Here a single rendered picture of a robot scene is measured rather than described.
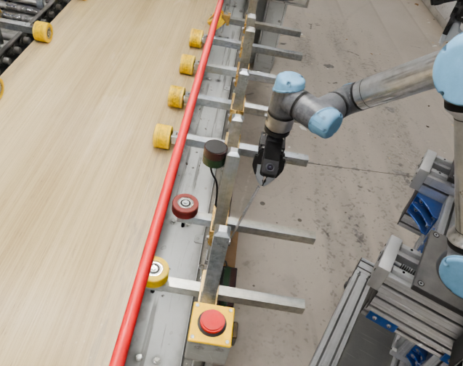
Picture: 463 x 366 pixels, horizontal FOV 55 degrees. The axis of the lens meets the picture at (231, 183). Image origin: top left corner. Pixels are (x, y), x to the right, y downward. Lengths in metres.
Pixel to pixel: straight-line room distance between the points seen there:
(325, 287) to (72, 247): 1.50
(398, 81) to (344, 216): 1.78
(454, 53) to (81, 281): 0.94
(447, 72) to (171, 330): 1.02
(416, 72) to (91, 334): 0.93
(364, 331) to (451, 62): 1.45
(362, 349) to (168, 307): 0.92
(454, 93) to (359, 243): 1.90
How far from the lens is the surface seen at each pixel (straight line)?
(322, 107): 1.08
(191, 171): 1.86
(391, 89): 1.09
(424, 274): 1.22
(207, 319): 0.74
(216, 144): 1.13
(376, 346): 2.07
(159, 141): 1.47
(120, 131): 1.59
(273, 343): 2.16
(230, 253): 2.28
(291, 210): 2.68
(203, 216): 1.37
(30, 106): 1.73
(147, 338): 1.41
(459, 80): 0.85
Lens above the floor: 1.88
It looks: 43 degrees down
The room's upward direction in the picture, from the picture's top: 12 degrees clockwise
